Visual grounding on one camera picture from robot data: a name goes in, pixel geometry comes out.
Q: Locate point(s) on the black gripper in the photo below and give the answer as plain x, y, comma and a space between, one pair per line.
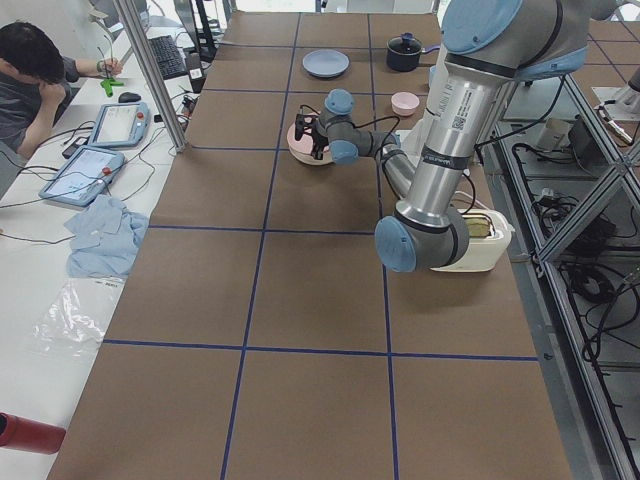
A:
318, 139

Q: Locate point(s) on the pink plate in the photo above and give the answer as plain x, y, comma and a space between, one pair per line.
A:
303, 148

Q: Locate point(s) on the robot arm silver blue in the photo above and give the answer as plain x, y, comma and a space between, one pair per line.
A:
484, 44

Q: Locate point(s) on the cream plate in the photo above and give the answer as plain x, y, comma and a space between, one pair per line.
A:
309, 159

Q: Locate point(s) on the light blue plate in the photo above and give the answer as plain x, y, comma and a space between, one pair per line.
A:
325, 63

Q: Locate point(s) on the pink bowl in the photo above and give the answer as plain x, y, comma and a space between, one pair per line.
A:
404, 104

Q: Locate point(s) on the dark blue pot with lid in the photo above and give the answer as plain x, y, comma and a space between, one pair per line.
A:
404, 52

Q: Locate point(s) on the light blue cup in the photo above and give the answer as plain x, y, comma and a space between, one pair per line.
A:
433, 77

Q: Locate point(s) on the black keyboard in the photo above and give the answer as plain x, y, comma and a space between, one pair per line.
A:
167, 57

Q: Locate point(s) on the black computer mouse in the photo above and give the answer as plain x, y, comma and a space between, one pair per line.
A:
129, 97

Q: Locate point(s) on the far teach pendant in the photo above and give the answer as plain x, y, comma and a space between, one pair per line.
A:
120, 125

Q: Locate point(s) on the teach pendant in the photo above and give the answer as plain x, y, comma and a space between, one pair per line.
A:
84, 176
120, 125

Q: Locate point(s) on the green tool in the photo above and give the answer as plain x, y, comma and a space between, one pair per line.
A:
109, 83

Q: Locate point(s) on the cream toaster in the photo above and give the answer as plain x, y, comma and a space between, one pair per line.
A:
490, 235

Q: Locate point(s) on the near teach pendant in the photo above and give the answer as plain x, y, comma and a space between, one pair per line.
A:
84, 176

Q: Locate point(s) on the light blue cloth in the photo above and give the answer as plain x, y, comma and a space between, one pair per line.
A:
107, 237

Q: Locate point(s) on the seated person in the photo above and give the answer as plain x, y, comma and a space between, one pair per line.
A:
35, 85

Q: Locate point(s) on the clear plastic bag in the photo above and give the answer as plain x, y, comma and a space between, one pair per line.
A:
75, 324

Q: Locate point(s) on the red bottle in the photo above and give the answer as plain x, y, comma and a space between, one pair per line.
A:
23, 434

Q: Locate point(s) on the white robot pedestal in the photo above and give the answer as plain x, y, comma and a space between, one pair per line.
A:
412, 141

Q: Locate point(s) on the aluminium frame post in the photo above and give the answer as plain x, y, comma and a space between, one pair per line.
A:
139, 43

